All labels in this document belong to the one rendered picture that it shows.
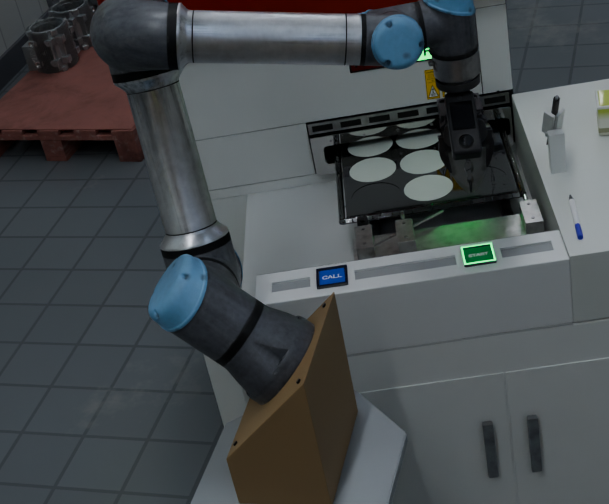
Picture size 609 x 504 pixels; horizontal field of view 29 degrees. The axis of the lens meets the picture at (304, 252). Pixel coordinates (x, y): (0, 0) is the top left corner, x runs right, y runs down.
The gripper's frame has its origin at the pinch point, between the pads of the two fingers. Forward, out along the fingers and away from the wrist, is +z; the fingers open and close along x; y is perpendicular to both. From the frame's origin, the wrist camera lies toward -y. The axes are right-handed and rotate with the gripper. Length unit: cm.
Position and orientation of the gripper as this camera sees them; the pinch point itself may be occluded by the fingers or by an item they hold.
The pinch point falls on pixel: (470, 187)
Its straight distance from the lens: 199.5
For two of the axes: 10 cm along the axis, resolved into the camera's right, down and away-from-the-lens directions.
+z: 1.7, 8.2, 5.5
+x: -9.8, 1.5, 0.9
